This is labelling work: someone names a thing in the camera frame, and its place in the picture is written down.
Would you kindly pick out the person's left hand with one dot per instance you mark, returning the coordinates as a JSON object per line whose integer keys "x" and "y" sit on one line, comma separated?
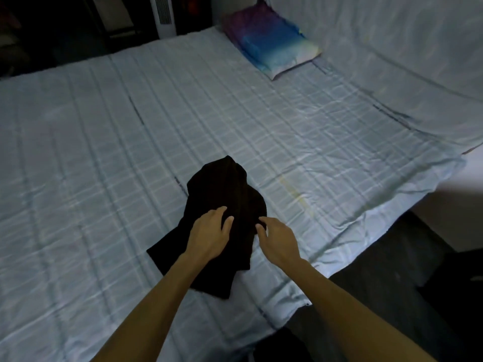
{"x": 207, "y": 237}

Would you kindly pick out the person's right hand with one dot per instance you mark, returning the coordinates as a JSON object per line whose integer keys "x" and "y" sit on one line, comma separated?
{"x": 279, "y": 245}

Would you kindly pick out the dark brown sweater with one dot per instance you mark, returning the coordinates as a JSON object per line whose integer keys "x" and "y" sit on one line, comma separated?
{"x": 222, "y": 184}

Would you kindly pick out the bed with pale checked sheet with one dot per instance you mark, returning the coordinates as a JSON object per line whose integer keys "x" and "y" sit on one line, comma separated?
{"x": 113, "y": 147}

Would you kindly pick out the person's left forearm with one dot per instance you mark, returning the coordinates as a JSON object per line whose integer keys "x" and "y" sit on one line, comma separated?
{"x": 151, "y": 316}

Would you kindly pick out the person's right forearm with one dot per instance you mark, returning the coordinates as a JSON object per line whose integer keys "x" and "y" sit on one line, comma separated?
{"x": 354, "y": 320}

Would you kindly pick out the clothes rack with garments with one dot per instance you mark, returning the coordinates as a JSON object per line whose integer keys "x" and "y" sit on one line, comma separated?
{"x": 192, "y": 3}

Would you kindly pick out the black low dresser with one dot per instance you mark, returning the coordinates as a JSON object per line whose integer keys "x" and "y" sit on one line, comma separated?
{"x": 456, "y": 297}

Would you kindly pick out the purple and blue pillow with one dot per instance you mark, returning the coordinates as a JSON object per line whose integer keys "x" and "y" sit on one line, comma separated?
{"x": 268, "y": 41}

